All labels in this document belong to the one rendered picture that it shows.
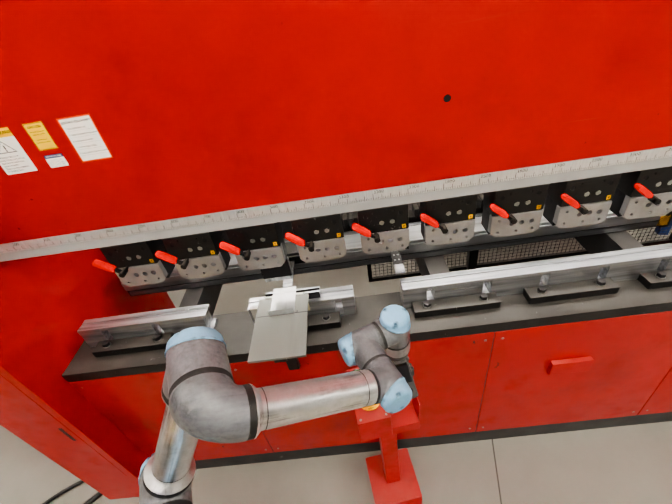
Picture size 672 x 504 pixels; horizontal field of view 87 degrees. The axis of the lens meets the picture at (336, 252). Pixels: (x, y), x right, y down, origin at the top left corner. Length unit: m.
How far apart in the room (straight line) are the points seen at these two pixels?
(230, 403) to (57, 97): 0.81
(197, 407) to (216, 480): 1.51
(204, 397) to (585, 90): 1.08
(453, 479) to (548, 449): 0.47
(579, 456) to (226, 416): 1.78
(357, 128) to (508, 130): 0.39
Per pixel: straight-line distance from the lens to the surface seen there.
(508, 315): 1.38
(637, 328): 1.66
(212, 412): 0.69
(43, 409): 1.71
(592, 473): 2.16
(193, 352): 0.75
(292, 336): 1.17
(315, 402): 0.74
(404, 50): 0.93
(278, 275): 1.25
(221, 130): 0.98
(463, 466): 2.03
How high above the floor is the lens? 1.88
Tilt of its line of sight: 37 degrees down
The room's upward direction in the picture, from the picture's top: 10 degrees counter-clockwise
